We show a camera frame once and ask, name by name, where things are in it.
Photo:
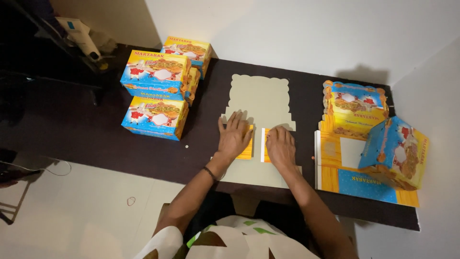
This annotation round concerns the person's right hand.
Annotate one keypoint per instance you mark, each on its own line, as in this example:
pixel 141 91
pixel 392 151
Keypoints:
pixel 282 149

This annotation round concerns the person's right fingers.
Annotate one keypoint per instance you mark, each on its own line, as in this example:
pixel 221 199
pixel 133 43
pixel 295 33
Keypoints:
pixel 278 133

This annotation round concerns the cardboard box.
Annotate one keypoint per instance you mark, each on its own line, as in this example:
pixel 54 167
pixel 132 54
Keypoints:
pixel 260 97

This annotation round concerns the assembled printed food box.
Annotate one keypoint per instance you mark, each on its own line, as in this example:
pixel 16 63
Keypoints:
pixel 193 84
pixel 156 73
pixel 395 154
pixel 187 50
pixel 154 118

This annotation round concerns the person's left hand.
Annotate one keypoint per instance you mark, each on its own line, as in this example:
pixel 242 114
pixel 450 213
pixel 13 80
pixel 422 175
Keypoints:
pixel 233 140

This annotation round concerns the person's patterned white shirt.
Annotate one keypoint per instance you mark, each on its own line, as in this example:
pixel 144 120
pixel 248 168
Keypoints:
pixel 230 241

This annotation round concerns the dark furniture with clutter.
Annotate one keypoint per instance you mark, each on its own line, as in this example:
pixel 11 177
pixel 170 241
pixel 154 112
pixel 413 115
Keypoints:
pixel 32 64

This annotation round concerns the stack of printed box blanks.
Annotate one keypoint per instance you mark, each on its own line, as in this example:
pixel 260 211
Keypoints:
pixel 345 118

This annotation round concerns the red rubber band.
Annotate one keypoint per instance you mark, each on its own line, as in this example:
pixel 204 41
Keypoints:
pixel 131 201

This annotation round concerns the white tube with black cap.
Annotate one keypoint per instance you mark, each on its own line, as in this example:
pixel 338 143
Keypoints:
pixel 81 36

